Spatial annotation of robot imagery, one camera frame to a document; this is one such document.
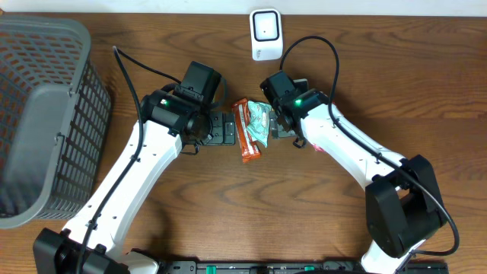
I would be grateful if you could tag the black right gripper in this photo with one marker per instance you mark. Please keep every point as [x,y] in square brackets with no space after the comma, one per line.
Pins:
[274,125]

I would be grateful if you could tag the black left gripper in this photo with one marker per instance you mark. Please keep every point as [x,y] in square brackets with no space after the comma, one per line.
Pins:
[223,128]

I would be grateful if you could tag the teal snack packet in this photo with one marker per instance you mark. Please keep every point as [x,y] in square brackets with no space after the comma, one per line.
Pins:
[258,127]

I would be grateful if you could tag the orange snack bar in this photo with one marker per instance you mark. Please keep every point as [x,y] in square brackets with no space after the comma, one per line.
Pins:
[248,147]

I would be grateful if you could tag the purple snack package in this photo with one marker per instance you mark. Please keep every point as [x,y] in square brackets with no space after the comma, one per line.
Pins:
[323,127]

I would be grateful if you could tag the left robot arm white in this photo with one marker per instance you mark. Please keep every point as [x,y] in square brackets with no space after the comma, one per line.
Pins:
[92,241]

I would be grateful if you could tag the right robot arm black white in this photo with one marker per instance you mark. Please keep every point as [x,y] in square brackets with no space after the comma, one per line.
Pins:
[403,207]

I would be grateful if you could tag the grey plastic mesh basket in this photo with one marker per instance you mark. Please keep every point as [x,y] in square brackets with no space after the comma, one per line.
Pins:
[55,111]

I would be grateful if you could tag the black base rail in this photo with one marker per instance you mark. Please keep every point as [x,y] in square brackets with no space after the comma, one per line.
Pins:
[192,267]

